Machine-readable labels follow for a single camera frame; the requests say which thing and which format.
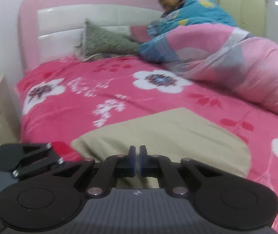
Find pink white headboard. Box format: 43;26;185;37
19;0;165;70

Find beige pants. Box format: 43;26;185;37
71;107;252;188

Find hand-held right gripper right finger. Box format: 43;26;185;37
139;145;225;198

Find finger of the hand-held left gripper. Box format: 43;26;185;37
12;142;64;178

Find pink grey blue quilt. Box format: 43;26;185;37
139;0;278;122

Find dark pink pillow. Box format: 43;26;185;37
129;25;151;43

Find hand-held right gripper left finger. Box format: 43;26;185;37
52;145;137;198

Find pale yellow wardrobe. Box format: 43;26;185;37
199;0;267;38

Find green patterned pillow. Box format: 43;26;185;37
82;18;142;60

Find pink floral bed blanket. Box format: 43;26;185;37
14;55;278;234

